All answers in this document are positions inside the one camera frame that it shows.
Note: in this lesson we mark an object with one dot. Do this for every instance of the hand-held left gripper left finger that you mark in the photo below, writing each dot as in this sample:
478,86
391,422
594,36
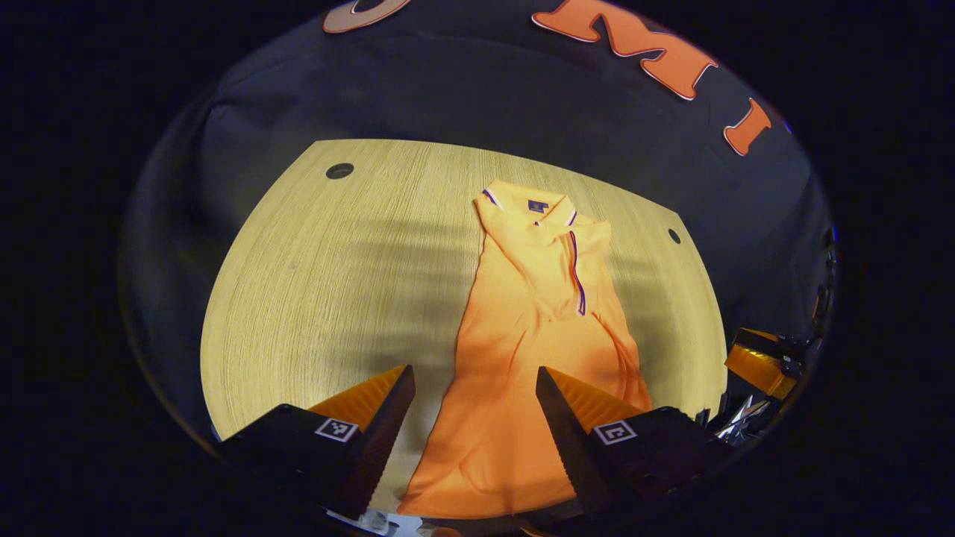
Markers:
380,432

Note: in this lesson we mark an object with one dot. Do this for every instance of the orange T-shirt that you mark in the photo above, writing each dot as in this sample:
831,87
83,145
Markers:
515,358

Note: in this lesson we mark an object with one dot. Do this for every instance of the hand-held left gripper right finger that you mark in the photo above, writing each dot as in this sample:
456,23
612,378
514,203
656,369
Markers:
571,444

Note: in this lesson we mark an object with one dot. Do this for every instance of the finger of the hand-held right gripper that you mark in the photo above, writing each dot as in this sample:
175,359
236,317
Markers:
757,365

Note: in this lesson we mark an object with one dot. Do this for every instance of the black backdrop cloth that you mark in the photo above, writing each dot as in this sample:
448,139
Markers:
485,97

